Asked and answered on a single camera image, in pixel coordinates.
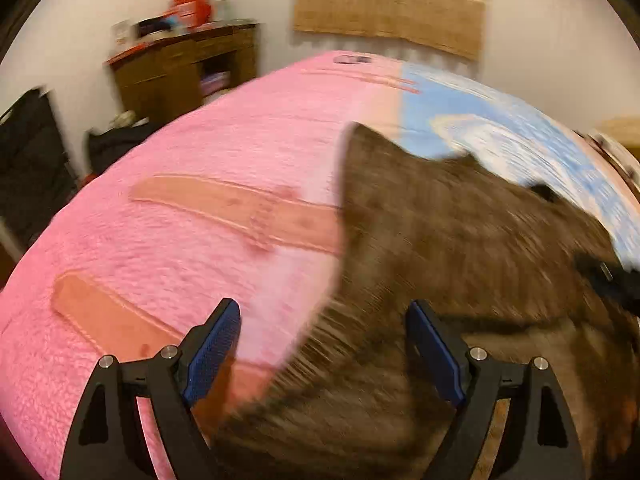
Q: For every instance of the beige patterned curtain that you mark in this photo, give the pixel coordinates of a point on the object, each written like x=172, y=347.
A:
x=390, y=5

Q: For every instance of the stack of books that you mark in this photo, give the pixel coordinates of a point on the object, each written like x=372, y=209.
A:
x=216, y=82

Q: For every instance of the black hanging garment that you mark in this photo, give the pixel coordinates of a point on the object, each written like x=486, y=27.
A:
x=32, y=165

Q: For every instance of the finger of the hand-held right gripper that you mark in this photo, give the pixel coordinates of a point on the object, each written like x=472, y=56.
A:
x=612, y=282

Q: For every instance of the wooden desk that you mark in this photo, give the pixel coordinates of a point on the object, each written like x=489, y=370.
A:
x=160, y=70

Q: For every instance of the white card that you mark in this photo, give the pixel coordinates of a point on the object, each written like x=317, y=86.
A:
x=121, y=32

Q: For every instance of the brown knitted sweater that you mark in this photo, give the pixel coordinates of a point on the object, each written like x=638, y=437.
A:
x=450, y=240

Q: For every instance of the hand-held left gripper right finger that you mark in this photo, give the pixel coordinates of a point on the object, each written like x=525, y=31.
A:
x=436, y=350

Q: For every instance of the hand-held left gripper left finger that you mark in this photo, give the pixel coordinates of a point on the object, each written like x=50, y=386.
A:
x=212, y=355

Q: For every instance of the pink and blue printed blanket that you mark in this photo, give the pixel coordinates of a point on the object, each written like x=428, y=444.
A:
x=200, y=160

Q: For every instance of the black bag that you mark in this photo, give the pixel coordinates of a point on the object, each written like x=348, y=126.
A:
x=112, y=142

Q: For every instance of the checked cloth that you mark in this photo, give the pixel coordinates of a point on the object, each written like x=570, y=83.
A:
x=121, y=119

